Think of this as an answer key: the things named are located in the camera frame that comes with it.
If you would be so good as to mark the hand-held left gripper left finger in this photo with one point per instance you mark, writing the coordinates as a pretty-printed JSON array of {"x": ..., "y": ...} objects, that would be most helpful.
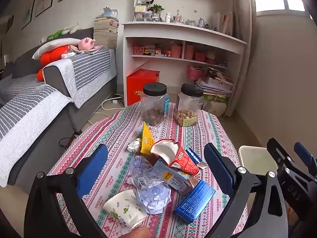
[{"x": 92, "y": 169}]

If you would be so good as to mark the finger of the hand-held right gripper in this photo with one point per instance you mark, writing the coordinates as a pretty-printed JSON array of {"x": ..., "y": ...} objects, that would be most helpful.
[
  {"x": 305, "y": 155},
  {"x": 277, "y": 150}
]

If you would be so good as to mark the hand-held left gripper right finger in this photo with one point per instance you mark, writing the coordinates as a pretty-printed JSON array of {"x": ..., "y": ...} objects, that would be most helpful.
[{"x": 218, "y": 169}]

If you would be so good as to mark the white plastic trash bin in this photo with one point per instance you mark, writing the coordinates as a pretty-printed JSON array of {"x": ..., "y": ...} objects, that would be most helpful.
[{"x": 257, "y": 157}]

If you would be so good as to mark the blue and white wrapper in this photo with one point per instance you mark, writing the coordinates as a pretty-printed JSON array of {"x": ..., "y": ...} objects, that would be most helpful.
[{"x": 194, "y": 155}]

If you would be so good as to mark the torn red paper cup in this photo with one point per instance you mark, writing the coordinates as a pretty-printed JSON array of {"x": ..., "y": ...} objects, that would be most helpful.
[{"x": 182, "y": 158}]

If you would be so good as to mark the blue cardboard box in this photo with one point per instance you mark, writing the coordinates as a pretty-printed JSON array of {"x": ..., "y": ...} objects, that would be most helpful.
[{"x": 194, "y": 200}]

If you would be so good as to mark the drink carton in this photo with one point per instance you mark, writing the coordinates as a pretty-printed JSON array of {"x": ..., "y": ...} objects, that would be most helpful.
[{"x": 178, "y": 181}]

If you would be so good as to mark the white paper cup green print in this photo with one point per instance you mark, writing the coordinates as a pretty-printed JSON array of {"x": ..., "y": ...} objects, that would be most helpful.
[{"x": 123, "y": 208}]

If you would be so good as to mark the crushed clear plastic bottle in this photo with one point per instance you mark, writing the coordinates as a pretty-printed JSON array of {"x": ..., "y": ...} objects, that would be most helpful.
[{"x": 148, "y": 183}]

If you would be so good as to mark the yellow snack wrapper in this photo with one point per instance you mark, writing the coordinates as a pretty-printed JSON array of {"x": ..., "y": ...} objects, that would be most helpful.
[{"x": 147, "y": 138}]

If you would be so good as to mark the patterned pink tablecloth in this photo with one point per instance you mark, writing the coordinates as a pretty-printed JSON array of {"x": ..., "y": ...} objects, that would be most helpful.
[{"x": 116, "y": 131}]

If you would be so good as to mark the black-lidded jar with yellow snacks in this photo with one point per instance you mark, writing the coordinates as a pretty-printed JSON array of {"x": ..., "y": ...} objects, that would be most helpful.
[{"x": 188, "y": 109}]

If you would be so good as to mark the green and white package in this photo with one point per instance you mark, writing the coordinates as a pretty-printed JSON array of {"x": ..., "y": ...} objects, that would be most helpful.
[{"x": 215, "y": 98}]

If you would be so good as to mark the white power strip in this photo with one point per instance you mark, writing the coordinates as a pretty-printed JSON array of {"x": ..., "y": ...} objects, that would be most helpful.
[{"x": 117, "y": 99}]

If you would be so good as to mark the brown rounded object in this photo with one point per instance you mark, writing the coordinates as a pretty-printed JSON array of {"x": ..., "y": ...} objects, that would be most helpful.
[{"x": 138, "y": 233}]

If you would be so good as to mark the striped seat blanket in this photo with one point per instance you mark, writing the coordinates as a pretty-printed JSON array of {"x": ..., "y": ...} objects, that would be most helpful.
[{"x": 27, "y": 119}]

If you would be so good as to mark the black-lidded jar with brown nuts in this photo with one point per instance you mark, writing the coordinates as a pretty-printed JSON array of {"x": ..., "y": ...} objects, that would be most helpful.
[{"x": 153, "y": 106}]

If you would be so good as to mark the pile of papers and magazines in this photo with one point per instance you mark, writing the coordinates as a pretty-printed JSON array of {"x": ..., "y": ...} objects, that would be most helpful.
[{"x": 215, "y": 81}]

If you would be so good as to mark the grey sofa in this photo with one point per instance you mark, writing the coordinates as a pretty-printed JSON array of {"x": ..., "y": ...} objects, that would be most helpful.
[{"x": 57, "y": 84}]

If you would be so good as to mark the striped armrest blanket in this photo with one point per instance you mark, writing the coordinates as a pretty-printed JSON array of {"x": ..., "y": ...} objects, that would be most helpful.
[{"x": 91, "y": 72}]

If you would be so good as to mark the red cardboard box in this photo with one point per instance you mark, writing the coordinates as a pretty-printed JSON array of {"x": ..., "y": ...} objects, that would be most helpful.
[{"x": 141, "y": 84}]

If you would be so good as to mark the pink hanging basket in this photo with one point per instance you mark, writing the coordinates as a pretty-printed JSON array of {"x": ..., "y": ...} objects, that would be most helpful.
[{"x": 194, "y": 73}]

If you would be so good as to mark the grey striped cushion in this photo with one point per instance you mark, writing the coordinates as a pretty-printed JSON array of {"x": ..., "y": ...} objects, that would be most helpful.
[{"x": 17, "y": 86}]

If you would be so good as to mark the small pink basket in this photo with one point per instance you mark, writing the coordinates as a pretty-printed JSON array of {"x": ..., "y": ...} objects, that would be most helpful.
[{"x": 200, "y": 57}]

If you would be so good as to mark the pink pen cup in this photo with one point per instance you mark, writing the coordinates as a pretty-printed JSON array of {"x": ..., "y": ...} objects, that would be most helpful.
[
  {"x": 189, "y": 52},
  {"x": 175, "y": 51}
]

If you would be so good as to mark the orange plush toy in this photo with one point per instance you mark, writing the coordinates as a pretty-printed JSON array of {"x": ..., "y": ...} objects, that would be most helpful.
[{"x": 49, "y": 55}]

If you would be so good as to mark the pink plush toy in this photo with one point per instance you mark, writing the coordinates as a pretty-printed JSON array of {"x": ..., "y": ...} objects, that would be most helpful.
[{"x": 86, "y": 43}]

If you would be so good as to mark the perforated pink box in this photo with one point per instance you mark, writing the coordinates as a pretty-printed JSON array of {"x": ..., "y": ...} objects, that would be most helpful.
[{"x": 138, "y": 50}]

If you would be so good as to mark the yellow toy truck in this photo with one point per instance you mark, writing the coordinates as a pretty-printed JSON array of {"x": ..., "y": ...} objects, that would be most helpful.
[{"x": 148, "y": 52}]

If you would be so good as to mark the white pillow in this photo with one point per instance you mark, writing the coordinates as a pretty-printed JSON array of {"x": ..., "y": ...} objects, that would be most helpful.
[{"x": 57, "y": 44}]

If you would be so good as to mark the upright thin books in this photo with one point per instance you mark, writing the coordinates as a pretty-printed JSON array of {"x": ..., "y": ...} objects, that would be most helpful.
[{"x": 225, "y": 23}]

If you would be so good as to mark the stack of worn books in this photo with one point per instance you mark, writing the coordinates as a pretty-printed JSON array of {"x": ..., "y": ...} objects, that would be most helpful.
[{"x": 106, "y": 33}]

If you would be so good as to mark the green plush toy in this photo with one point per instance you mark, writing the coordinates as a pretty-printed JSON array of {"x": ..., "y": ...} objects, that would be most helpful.
[{"x": 55, "y": 34}]

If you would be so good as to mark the beige curtain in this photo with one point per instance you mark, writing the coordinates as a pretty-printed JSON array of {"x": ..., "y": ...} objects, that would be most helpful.
[{"x": 244, "y": 10}]

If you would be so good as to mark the white bookshelf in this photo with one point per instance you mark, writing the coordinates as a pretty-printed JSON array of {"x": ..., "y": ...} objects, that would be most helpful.
[{"x": 173, "y": 31}]

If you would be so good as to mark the tissue box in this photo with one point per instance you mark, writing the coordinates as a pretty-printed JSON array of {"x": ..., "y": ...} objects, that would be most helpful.
[{"x": 110, "y": 12}]

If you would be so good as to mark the small white bottle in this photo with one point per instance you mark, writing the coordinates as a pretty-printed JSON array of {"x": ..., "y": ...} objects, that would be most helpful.
[{"x": 168, "y": 17}]

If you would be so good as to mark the small potted plant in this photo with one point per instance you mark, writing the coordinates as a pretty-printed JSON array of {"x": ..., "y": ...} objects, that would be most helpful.
[{"x": 157, "y": 8}]

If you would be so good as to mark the black-haired doll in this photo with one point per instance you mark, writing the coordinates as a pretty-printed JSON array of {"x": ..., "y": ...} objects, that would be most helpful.
[{"x": 149, "y": 0}]

